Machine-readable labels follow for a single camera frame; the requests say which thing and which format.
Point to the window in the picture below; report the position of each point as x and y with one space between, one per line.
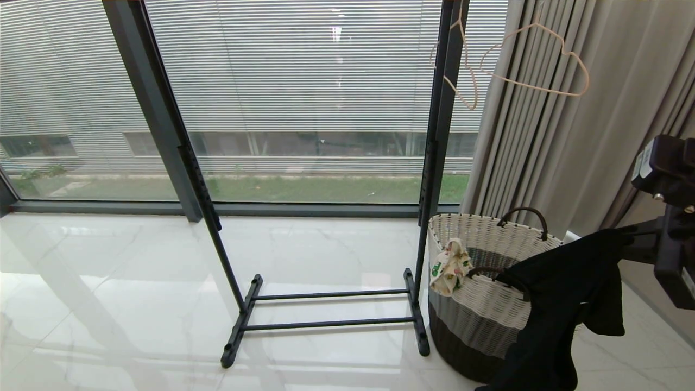
304 98

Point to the white laundry basket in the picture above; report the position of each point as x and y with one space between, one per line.
478 315

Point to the cream printed garment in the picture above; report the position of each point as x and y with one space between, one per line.
448 271

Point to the black garment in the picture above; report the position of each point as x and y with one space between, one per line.
559 293

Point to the pink clothes hanger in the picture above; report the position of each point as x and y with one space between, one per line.
543 88
471 65

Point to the black clothes rack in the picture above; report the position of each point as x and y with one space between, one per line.
326 325

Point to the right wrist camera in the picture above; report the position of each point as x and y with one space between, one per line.
665 163

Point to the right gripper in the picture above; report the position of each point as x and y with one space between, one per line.
676 260

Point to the beige curtain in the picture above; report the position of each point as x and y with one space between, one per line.
564 152

